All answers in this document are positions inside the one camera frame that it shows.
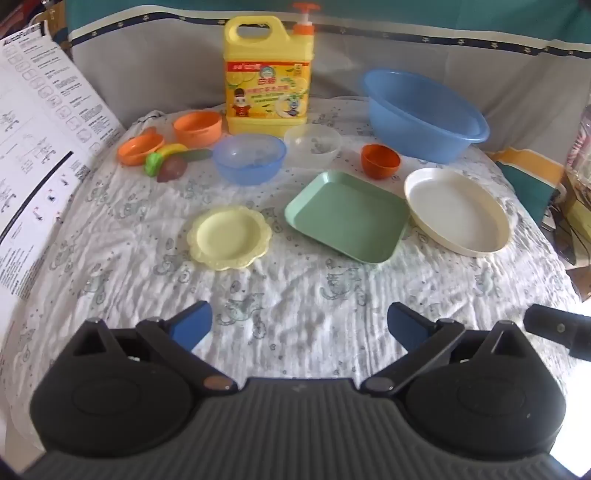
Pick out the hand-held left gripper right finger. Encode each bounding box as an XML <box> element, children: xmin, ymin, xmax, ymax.
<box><xmin>360</xmin><ymin>302</ymin><xmax>532</xmax><ymax>396</ymax></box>

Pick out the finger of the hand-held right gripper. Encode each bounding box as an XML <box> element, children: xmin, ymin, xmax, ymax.
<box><xmin>525</xmin><ymin>303</ymin><xmax>591</xmax><ymax>361</ymax></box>

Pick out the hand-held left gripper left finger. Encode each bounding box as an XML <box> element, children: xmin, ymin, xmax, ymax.
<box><xmin>69</xmin><ymin>301</ymin><xmax>238</xmax><ymax>394</ymax></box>

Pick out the yellow scalloped plate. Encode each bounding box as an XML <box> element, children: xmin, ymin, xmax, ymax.
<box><xmin>187</xmin><ymin>204</ymin><xmax>273</xmax><ymax>271</ymax></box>

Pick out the green square plate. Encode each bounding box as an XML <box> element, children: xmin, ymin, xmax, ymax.
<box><xmin>284</xmin><ymin>169</ymin><xmax>411</xmax><ymax>264</ymax></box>

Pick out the white oval plate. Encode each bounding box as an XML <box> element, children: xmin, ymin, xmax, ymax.
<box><xmin>404</xmin><ymin>167</ymin><xmax>512</xmax><ymax>256</ymax></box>

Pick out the translucent blue bowl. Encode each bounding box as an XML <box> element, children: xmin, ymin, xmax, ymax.
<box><xmin>212</xmin><ymin>134</ymin><xmax>287</xmax><ymax>186</ymax></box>

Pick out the clear plastic bowl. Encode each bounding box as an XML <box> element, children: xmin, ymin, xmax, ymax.
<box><xmin>283</xmin><ymin>124</ymin><xmax>342</xmax><ymax>169</ymax></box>

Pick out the white printed blanket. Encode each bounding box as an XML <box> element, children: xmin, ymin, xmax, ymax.
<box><xmin>0</xmin><ymin>95</ymin><xmax>585</xmax><ymax>462</ymax></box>

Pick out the yellow and teal cushion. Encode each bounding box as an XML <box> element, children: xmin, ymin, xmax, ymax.
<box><xmin>489</xmin><ymin>148</ymin><xmax>566</xmax><ymax>227</ymax></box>

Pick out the toy brown onion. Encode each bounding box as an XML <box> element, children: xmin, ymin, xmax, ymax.
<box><xmin>157</xmin><ymin>157</ymin><xmax>187</xmax><ymax>184</ymax></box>

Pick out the small dark orange bowl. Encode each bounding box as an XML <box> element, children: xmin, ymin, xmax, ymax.
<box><xmin>361</xmin><ymin>144</ymin><xmax>400</xmax><ymax>180</ymax></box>

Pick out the light orange round cup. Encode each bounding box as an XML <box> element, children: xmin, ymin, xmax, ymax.
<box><xmin>173</xmin><ymin>111</ymin><xmax>223</xmax><ymax>147</ymax></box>

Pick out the large blue plastic basin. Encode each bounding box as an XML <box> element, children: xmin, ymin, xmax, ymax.
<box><xmin>360</xmin><ymin>69</ymin><xmax>490</xmax><ymax>164</ymax></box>

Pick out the yellow detergent bottle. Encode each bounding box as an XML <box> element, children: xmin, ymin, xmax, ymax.
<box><xmin>223</xmin><ymin>1</ymin><xmax>317</xmax><ymax>136</ymax></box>

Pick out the white printed instruction sheet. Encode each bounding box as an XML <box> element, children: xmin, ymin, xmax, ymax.
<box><xmin>0</xmin><ymin>21</ymin><xmax>126</xmax><ymax>296</ymax></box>

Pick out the teal and grey striped cloth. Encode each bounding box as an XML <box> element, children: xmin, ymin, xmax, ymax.
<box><xmin>65</xmin><ymin>0</ymin><xmax>591</xmax><ymax>134</ymax></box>

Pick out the small orange handled dish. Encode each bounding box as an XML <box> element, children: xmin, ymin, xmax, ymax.
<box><xmin>117</xmin><ymin>129</ymin><xmax>165</xmax><ymax>167</ymax></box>

